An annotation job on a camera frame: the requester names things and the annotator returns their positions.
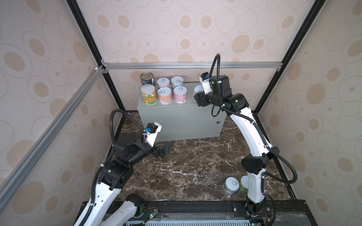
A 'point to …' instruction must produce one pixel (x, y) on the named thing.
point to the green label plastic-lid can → (243, 183)
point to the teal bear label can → (231, 184)
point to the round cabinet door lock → (218, 122)
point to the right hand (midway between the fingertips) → (201, 92)
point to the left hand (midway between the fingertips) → (169, 135)
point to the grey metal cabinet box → (180, 121)
